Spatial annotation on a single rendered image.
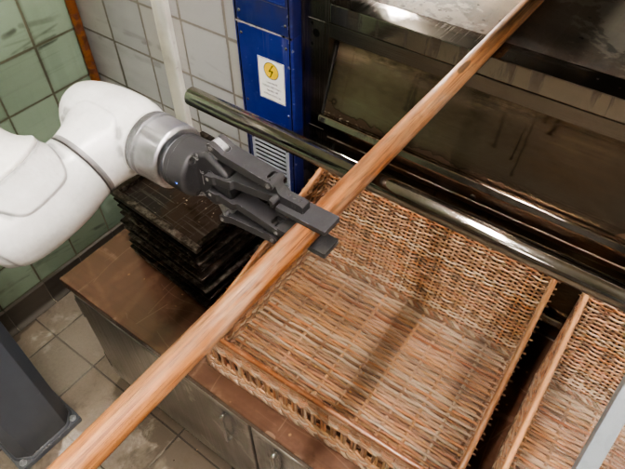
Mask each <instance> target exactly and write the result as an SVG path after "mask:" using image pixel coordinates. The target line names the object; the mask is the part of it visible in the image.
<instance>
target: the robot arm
mask: <svg viewBox="0 0 625 469"><path fill-rule="evenodd" d="M59 116H60V124H61V126H60V129H59V130H58V131H57V133H56V134H55V135H54V136H53V137H52V138H51V139H50V140H49V141H47V142H46V143H44V142H41V141H39V140H38V139H36V138H35V137H34V136H33V135H26V136H22V135H15V134H11V133H9V132H7V131H5V130H3V129H2V128H0V265H1V266H3V267H6V268H16V267H20V266H27V265H30V264H32V263H35V262H37V261H39V260H41V259H43V258H44V257H45V256H46V255H48V254H49V253H51V252H52V251H54V250H55V249H56V248H58V247H59V246H60V245H62V244H63V243H64V242H65V241H67V240H68V239H69V238H70V237H71V236H72V235H73V234H75V233H76V232H77V231H78V230H79V229H80V228H81V227H82V226H83V225H84V224H85V223H86V222H87V221H88V220H89V219H90V218H91V217H92V216H93V214H94V213H95V212H96V211H97V210H98V208H99V207H100V205H101V203H102V202H103V201H104V200H105V198H106V197H107V196H108V195H109V194H110V193H111V192H112V191H113V190H114V189H115V188H116V187H118V186H119V185H120V184H122V183H123V182H125V181H127V180H128V179H130V178H132V177H134V176H136V175H138V174H139V175H141V176H142V177H145V178H147V179H149V180H150V181H153V182H155V183H156V184H158V185H160V186H162V187H164V188H176V189H178V190H180V191H181V192H183V193H185V194H187V195H190V196H198V195H204V196H206V197H207V198H208V199H210V200H211V201H212V202H213V203H214V204H216V205H219V207H220V209H221V211H222V214H221V215H219V218H220V220H221V221H222V222H226V223H231V224H234V225H236V226H238V227H240V228H242V229H244V230H246V231H248V232H250V233H251V234H253V235H257V236H259V237H261V238H263V239H265V240H267V241H269V242H271V243H273V244H275V243H276V242H277V241H278V240H279V239H280V238H281V237H282V236H283V235H284V234H285V233H286V232H287V231H288V230H289V229H290V228H291V227H292V226H293V225H294V224H295V223H296V222H297V223H299V224H301V225H303V226H305V227H307V228H308V229H310V230H312V231H314V232H316V233H318V234H320V236H319V237H318V238H317V239H316V240H315V241H314V242H313V243H312V244H311V245H310V246H309V247H308V248H307V249H308V250H309V251H310V252H312V253H314V254H316V255H318V256H319V257H321V258H323V259H325V258H326V257H327V255H328V254H329V253H330V252H331V251H332V250H333V249H334V248H335V247H336V246H337V245H338V243H339V240H338V239H337V238H336V237H334V236H332V235H330V234H329V232H330V231H331V230H332V229H333V228H334V227H335V226H336V225H337V224H338V223H339V216H337V215H335V214H333V213H331V212H329V211H327V210H325V209H323V208H320V207H318V206H316V205H315V204H313V203H311V202H310V201H309V200H307V199H306V198H304V197H302V196H300V195H298V194H295V193H293V192H291V191H290V189H289V188H288V187H287V186H286V185H285V184H284V182H283V179H284V178H285V174H284V173H283V172H282V171H280V170H279V169H277V168H275V167H273V166H271V165H269V164H268V163H266V162H264V161H262V160H261V159H259V158H257V157H256V156H254V155H253V154H251V153H249V152H247V151H245V150H244V149H242V148H240V147H238V146H237V145H235V144H234V143H233V142H232V141H231V140H229V139H228V138H227V137H226V136H225V135H224V134H220V135H218V137H217V138H215V139H214V140H213V141H209V140H207V139H205V138H203V137H201V135H200V132H198V130H197V129H196V128H195V127H192V126H190V125H188V124H186V123H184V122H182V121H180V120H179V119H177V118H175V117H174V116H172V115H171V114H167V113H165V112H163V111H162V110H161V109H160V108H159V107H158V106H157V105H156V104H155V103H154V102H152V101H151V100H149V99H147V98H145V97H143V96H142V95H140V94H139V93H137V92H135V91H132V90H130V89H127V88H125V87H120V86H118V85H115V84H111V83H107V82H102V81H82V82H79V83H76V84H74V85H72V86H71V87H69V88H68V89H67V90H66V91H65V92H64V94H63V95H62V97H61V99H60V106H59ZM269 175H270V176H271V177H270V178H269V179H267V177H268V176H269ZM259 198H260V199H262V200H265V201H268V202H269V204H270V205H269V206H268V205H267V204H265V203H264V202H262V201H261V200H259ZM278 203H279V204H278ZM276 204H278V205H277V206H276V207H275V209H273V207H274V206H275V205H276Z"/></svg>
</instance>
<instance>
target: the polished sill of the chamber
mask: <svg viewBox="0 0 625 469"><path fill-rule="evenodd" d="M330 23H333V24H336V25H338V26H341V27H343V28H346V29H349V30H352V31H355V32H358V33H360V34H365V35H368V36H370V37H373V38H376V39H378V40H381V41H384V42H387V43H390V44H393V45H396V46H399V47H402V48H405V49H408V50H411V51H414V52H417V53H419V54H422V55H425V56H428V57H430V58H433V59H436V60H440V61H443V62H446V63H449V64H452V65H455V66H456V65H457V64H458V63H459V62H460V61H461V60H462V59H463V58H464V57H465V56H466V55H467V54H468V53H469V52H470V51H471V50H472V49H473V48H474V47H475V46H476V45H477V44H478V43H479V42H481V41H482V40H483V39H484V38H485V35H481V34H478V33H474V32H471V31H468V30H464V29H461V28H459V27H456V26H453V25H449V24H446V23H443V22H441V21H438V20H432V19H429V18H426V17H423V16H420V15H417V14H414V13H411V12H408V11H404V10H402V9H399V8H396V7H390V6H387V5H384V4H382V3H379V2H375V1H372V0H336V1H334V2H332V3H331V4H330ZM476 73H477V74H481V75H484V76H486V77H489V78H492V79H495V80H498V81H500V82H503V83H506V84H509V85H512V86H515V87H519V88H521V89H524V90H527V91H530V92H533V93H536V94H539V95H541V96H544V97H546V98H549V99H552V100H555V101H560V102H562V103H565V104H568V105H571V106H574V107H576V108H579V109H581V110H584V111H587V112H590V113H593V114H598V115H601V116H602V117H605V118H608V119H611V120H614V121H617V122H620V123H622V124H625V79H622V78H619V77H615V76H613V75H610V74H605V73H601V72H598V71H595V70H593V69H590V68H586V67H583V66H580V65H577V64H575V63H571V62H568V61H565V60H560V59H556V58H554V57H551V56H548V55H545V54H541V53H538V52H536V51H533V50H530V49H526V48H523V47H518V46H516V45H512V44H509V43H506V42H505V43H504V44H503V45H502V46H501V47H500V48H499V49H498V50H497V51H496V52H495V53H494V54H493V55H492V56H491V57H490V58H489V59H488V60H487V61H486V62H485V64H484V65H483V66H482V67H481V68H480V69H479V70H478V71H477V72H476Z"/></svg>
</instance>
